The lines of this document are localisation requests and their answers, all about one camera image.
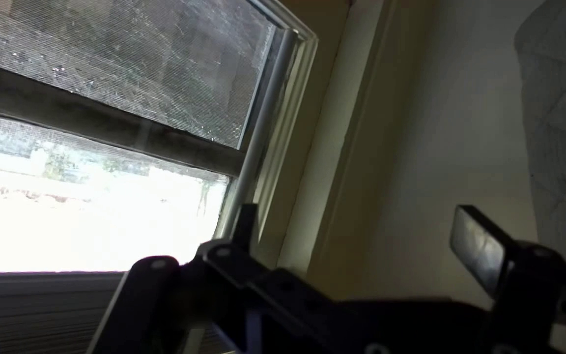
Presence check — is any grey quilted oven mitt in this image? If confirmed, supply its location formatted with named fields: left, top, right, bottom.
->
left=515, top=0, right=566, bottom=272

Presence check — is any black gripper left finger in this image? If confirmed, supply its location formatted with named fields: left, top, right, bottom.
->
left=88, top=204, right=357, bottom=354

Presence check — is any white curtain pull wand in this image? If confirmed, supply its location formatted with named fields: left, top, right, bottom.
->
left=212, top=27, right=300, bottom=245

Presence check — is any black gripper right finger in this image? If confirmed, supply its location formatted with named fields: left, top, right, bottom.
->
left=448, top=204, right=566, bottom=354

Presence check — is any white framed sash window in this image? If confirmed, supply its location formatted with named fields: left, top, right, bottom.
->
left=0, top=0, right=320, bottom=278

